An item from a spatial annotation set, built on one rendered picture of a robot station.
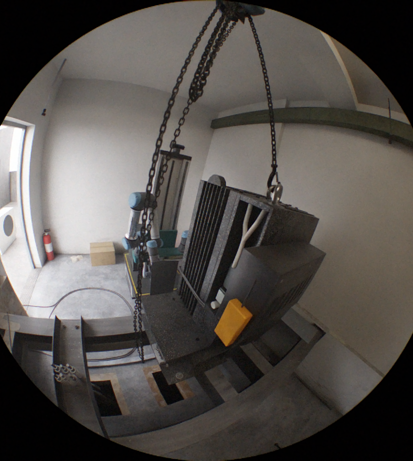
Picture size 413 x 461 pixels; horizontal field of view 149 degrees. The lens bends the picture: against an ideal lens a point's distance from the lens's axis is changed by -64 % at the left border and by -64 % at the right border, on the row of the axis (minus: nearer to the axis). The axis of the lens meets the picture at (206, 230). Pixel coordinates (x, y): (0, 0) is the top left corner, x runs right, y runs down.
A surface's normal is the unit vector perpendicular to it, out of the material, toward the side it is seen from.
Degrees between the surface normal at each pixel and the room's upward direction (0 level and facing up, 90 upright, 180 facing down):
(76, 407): 0
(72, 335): 0
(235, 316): 90
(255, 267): 90
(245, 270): 90
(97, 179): 90
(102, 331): 0
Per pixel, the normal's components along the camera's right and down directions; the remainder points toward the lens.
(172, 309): 0.24, -0.91
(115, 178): 0.50, 0.42
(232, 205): -0.83, 0.00
